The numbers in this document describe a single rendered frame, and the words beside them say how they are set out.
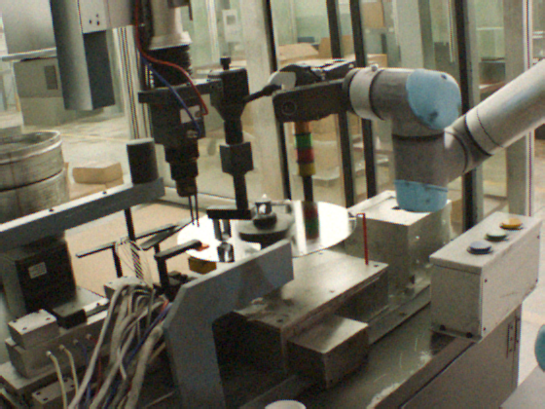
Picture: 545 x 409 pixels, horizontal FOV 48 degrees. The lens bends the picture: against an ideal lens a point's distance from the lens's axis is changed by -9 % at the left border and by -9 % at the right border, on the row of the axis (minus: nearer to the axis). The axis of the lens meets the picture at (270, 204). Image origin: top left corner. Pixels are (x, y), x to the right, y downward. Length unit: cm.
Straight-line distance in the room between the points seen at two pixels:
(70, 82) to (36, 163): 49
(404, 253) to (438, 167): 50
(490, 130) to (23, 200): 111
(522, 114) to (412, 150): 17
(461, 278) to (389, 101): 41
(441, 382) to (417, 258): 29
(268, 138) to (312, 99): 87
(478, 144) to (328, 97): 23
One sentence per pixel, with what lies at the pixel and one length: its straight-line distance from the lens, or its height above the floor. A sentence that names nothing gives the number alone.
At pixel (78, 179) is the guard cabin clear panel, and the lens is 219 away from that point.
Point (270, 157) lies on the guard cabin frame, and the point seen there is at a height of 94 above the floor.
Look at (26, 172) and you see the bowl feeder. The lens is 161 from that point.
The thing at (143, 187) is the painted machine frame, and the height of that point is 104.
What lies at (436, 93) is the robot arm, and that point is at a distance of 83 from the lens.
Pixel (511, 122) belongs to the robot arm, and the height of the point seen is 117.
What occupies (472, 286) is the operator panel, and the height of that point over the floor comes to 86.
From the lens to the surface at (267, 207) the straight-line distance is 120.
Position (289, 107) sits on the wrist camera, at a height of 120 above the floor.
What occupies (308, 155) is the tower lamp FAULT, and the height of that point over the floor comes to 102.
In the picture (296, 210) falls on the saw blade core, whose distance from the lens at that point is 130.
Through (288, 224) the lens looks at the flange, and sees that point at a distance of 120.
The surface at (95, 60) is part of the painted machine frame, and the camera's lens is 111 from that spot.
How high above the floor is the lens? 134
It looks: 17 degrees down
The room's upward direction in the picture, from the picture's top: 6 degrees counter-clockwise
